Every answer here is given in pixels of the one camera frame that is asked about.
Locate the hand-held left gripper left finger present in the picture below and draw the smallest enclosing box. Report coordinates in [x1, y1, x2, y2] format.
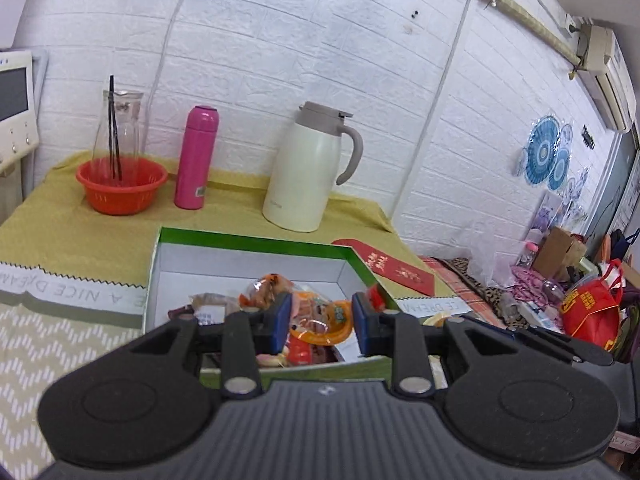
[125, 291, 294, 396]

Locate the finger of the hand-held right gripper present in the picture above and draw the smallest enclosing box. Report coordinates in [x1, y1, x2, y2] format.
[507, 324, 616, 367]

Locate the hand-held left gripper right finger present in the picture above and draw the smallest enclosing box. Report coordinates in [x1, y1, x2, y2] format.
[351, 291, 518, 396]

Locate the small red snack packet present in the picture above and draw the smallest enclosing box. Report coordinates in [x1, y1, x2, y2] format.
[366, 282, 387, 312]

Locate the clear orange snack packet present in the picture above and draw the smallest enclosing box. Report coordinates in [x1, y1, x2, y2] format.
[249, 272, 294, 312]

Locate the orange cartoon jelly packet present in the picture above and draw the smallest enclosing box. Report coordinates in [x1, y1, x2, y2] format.
[290, 294, 357, 347]

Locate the green cardboard box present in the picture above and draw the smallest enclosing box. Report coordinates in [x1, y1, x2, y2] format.
[141, 226, 402, 392]

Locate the beige snack packet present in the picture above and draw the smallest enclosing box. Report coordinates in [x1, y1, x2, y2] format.
[189, 292, 242, 329]

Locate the white power strip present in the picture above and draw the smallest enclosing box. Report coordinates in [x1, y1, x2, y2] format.
[520, 300, 557, 332]

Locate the red shopping bag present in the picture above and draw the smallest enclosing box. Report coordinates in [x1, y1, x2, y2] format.
[559, 259, 626, 354]

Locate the red envelope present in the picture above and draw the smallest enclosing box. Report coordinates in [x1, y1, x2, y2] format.
[331, 238, 437, 296]

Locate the pink patterned pouch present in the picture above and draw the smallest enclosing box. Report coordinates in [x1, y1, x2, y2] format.
[509, 265, 567, 307]

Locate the brown cardboard box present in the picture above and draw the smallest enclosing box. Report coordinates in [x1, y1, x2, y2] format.
[531, 226, 587, 281]

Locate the red checked cloth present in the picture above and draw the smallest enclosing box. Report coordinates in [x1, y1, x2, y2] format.
[417, 256, 501, 317]

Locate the small pink capped bottle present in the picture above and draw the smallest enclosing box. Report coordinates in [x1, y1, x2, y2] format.
[517, 228, 544, 267]

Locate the leopard print cloth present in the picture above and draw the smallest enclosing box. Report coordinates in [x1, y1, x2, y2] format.
[449, 257, 522, 329]

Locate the clear plastic bag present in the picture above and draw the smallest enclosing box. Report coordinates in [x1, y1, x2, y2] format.
[452, 232, 517, 287]

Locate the dark blue bag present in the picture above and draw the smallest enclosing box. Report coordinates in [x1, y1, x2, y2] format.
[608, 229, 640, 262]

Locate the cream thermal jug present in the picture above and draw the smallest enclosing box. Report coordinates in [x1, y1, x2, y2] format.
[262, 101, 364, 233]

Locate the medium blue paper fan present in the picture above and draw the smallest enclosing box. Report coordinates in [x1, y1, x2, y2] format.
[547, 147, 571, 192]

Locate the pink thermos bottle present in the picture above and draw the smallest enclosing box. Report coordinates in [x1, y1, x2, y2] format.
[174, 105, 220, 210]

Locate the large blue paper fan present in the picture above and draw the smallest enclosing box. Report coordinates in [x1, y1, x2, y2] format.
[525, 115, 560, 186]

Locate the orange plastic basket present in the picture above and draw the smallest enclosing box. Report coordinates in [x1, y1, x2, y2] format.
[76, 156, 169, 216]

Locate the mustard yellow tablecloth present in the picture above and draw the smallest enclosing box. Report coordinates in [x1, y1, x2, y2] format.
[0, 152, 437, 295]

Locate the clear glass carafe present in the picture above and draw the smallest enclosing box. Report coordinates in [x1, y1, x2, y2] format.
[92, 89, 147, 162]

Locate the zigzag patterned blanket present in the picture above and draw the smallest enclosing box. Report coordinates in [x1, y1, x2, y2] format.
[0, 260, 471, 480]

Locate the black chopstick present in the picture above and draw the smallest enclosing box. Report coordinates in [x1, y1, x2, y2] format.
[109, 75, 124, 181]
[106, 94, 120, 181]

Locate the white air conditioner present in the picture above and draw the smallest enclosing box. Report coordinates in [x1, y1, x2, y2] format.
[574, 22, 634, 134]

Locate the beige wrapped pipe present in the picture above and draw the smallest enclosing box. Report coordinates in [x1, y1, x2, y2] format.
[415, 0, 585, 69]

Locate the white water dispenser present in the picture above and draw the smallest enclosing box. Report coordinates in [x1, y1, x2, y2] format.
[0, 50, 49, 223]

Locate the purple cartoon wall poster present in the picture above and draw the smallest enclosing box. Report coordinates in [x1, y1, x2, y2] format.
[532, 190, 589, 234]

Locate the white wall cable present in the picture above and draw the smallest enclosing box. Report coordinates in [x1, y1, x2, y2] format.
[144, 0, 198, 128]
[391, 0, 483, 222]

